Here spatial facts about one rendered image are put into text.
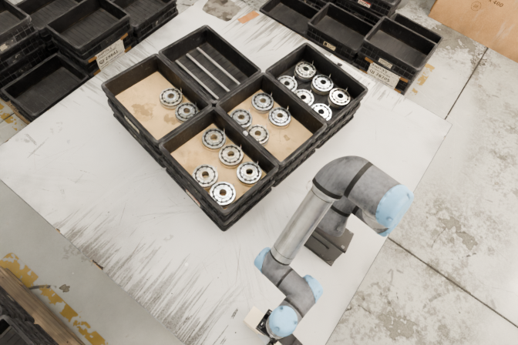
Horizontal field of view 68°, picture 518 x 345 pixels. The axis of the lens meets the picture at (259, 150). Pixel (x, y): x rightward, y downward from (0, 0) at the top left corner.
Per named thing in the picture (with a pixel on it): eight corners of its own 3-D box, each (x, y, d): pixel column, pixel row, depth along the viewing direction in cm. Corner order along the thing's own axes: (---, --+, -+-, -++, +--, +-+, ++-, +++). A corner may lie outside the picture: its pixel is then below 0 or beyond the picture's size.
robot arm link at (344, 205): (331, 192, 155) (350, 165, 151) (358, 213, 150) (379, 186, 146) (321, 196, 145) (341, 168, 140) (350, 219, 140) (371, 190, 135)
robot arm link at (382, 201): (371, 191, 149) (370, 156, 99) (405, 216, 143) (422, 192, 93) (352, 215, 149) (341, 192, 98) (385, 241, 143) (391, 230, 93)
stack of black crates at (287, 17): (318, 37, 302) (325, 13, 283) (297, 58, 289) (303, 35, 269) (277, 13, 312) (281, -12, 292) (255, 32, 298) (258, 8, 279)
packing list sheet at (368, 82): (377, 81, 209) (377, 81, 209) (357, 107, 199) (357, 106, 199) (327, 51, 217) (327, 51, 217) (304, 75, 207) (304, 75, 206)
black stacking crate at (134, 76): (213, 120, 173) (213, 105, 164) (160, 159, 161) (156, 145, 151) (159, 69, 185) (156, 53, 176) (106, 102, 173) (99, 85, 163)
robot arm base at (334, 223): (344, 229, 156) (358, 210, 153) (338, 242, 142) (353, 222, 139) (314, 206, 159) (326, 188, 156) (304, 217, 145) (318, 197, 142)
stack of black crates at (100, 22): (113, 44, 279) (96, -9, 240) (143, 65, 272) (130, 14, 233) (68, 75, 261) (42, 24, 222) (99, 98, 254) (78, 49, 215)
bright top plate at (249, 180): (266, 171, 158) (266, 170, 157) (250, 188, 153) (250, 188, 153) (247, 157, 160) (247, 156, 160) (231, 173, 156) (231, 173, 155)
